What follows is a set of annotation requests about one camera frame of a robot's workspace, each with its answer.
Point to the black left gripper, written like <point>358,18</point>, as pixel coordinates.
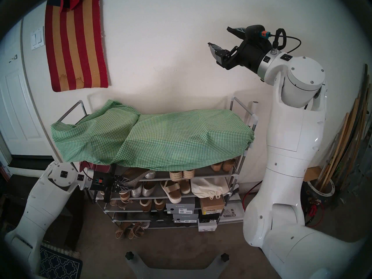
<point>101,191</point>

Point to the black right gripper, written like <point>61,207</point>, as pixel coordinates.
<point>251,56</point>

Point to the silver perforated shoe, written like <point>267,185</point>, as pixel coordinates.
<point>151,174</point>
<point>138,176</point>

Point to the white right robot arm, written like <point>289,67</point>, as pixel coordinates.
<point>293,136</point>

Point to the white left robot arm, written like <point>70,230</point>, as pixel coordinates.
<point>40,200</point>

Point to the silver metallic flat shoe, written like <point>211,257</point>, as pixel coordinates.
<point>148,189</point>
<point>136,191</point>

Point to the woven espadrille shoe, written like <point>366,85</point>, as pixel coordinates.
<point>175,175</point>
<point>188,173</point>

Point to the grey metal shoe rack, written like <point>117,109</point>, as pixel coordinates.
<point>203,172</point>

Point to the tan suede shoe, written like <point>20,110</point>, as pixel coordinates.
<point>216,166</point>
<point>228,165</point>

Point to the black ankle boot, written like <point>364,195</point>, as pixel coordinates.
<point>162,216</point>

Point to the light grey Vionic shoebox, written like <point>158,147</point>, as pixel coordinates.
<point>180,206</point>

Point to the white plastic pipe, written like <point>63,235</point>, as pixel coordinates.
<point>255,107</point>

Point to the green gingham cloth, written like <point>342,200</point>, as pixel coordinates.
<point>174,139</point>

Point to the black star knob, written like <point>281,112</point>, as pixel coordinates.
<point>224,257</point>
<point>129,255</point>

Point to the dark grey Vionic shoebox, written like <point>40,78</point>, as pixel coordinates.
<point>185,218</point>

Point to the brown cardboard shoebox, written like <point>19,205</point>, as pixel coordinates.
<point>212,205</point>

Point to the black shoebox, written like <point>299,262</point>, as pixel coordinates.
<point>208,217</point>

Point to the white shoebox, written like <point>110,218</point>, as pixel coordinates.
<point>207,226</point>

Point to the navy patterned rug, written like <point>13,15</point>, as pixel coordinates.
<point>61,264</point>

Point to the white flat carton with label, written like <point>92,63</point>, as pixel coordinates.
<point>235,211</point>

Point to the white panel door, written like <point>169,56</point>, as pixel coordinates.
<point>17,112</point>

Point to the light wooden slat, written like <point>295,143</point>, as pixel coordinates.
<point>336,147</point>

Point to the tall dark wooden board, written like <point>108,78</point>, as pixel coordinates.
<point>361,112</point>

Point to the brown cardboard piece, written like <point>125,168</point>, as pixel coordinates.
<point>313,173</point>

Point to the dark pot with white rim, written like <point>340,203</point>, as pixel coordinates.
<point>322,200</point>

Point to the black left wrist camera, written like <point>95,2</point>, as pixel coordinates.
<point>100,181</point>

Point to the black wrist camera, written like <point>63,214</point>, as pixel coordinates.
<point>100,181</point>
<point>255,31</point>

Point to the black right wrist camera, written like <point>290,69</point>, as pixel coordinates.
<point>255,31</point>

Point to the grey robot base frame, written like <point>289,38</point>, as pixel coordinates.
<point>136,268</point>

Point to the red orange striped wall hanging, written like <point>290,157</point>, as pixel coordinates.
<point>75,46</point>

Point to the white double light switch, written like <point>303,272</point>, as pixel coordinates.
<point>37,38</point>

